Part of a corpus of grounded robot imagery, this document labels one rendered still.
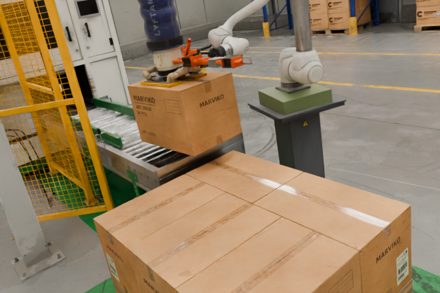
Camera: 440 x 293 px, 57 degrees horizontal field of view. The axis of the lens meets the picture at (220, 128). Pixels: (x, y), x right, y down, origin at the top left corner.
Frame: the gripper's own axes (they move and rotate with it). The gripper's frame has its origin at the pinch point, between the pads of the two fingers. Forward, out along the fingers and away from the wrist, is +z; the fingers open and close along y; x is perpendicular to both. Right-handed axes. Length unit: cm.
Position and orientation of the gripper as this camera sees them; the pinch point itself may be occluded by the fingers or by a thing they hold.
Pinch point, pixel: (194, 60)
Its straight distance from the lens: 234.8
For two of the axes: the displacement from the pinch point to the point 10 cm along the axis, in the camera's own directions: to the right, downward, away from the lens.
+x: -6.2, -1.6, 7.6
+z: -7.6, 3.4, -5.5
